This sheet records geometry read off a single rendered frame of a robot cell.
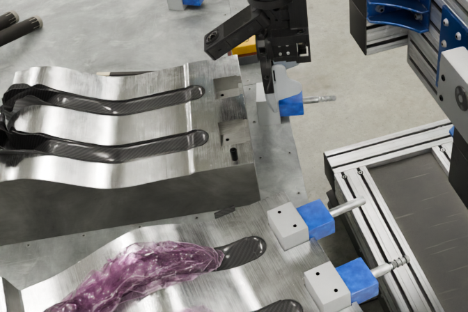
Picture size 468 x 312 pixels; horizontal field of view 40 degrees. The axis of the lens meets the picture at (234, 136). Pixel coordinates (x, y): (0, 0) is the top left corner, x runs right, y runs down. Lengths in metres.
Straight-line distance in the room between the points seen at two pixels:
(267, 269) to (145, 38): 0.68
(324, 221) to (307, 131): 1.39
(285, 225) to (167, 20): 0.69
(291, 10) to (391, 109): 1.38
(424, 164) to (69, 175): 1.13
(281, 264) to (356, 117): 1.48
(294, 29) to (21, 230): 0.51
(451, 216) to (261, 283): 0.97
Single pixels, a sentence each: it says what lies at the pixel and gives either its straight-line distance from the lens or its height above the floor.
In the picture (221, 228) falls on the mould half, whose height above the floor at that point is 0.86.
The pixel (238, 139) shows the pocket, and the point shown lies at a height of 0.86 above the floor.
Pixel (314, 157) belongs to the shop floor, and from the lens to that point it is 2.15.
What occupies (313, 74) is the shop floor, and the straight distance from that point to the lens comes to 2.47.
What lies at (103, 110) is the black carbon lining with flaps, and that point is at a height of 0.89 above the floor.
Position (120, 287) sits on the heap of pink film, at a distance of 0.80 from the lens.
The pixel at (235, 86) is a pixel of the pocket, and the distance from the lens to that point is 1.08.
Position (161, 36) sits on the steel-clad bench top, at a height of 0.80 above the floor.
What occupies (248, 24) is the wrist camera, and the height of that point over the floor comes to 1.01.
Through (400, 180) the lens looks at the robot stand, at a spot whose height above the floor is 0.21.
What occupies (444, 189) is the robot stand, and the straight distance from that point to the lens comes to 1.78.
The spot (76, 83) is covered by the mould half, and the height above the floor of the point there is 0.91.
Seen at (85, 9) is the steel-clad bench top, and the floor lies 0.80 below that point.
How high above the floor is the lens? 1.54
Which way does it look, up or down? 43 degrees down
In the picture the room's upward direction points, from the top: 11 degrees counter-clockwise
